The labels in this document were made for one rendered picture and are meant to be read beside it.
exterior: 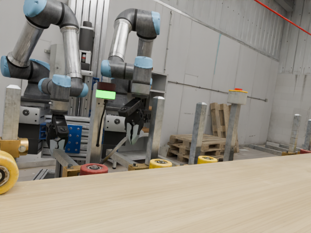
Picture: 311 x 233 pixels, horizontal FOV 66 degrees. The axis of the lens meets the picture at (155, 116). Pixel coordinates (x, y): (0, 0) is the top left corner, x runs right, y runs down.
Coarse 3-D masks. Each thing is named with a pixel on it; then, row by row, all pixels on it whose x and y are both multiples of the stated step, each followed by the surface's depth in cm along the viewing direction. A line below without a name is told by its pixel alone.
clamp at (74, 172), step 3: (81, 165) 82; (63, 168) 78; (66, 168) 77; (75, 168) 78; (78, 168) 78; (63, 171) 78; (66, 171) 75; (69, 171) 75; (72, 171) 76; (75, 171) 76; (78, 171) 77; (63, 174) 78; (66, 174) 75; (69, 174) 75; (72, 174) 76; (75, 174) 76; (63, 177) 77
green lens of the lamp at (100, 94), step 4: (96, 92) 75; (100, 92) 73; (104, 92) 73; (108, 92) 74; (112, 92) 74; (96, 96) 75; (100, 96) 73; (104, 96) 73; (108, 96) 74; (112, 96) 75
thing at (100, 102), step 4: (96, 100) 78; (100, 100) 78; (104, 100) 75; (96, 104) 78; (100, 104) 79; (104, 104) 79; (104, 108) 76; (104, 112) 77; (100, 120) 78; (100, 124) 79; (100, 128) 79; (96, 144) 80
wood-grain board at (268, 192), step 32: (256, 160) 110; (288, 160) 120; (32, 192) 51; (64, 192) 53; (96, 192) 55; (128, 192) 57; (160, 192) 59; (192, 192) 62; (224, 192) 65; (256, 192) 68; (288, 192) 71; (0, 224) 38; (32, 224) 39; (64, 224) 40; (96, 224) 42; (128, 224) 43; (160, 224) 44; (192, 224) 46; (224, 224) 47; (256, 224) 49; (288, 224) 51
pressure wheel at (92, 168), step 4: (88, 164) 72; (92, 164) 73; (96, 164) 73; (100, 164) 74; (80, 168) 69; (84, 168) 68; (88, 168) 69; (92, 168) 69; (96, 168) 70; (100, 168) 71; (104, 168) 70; (80, 172) 69; (84, 172) 67; (88, 172) 66; (92, 172) 66; (96, 172) 67; (100, 172) 67; (104, 172) 68
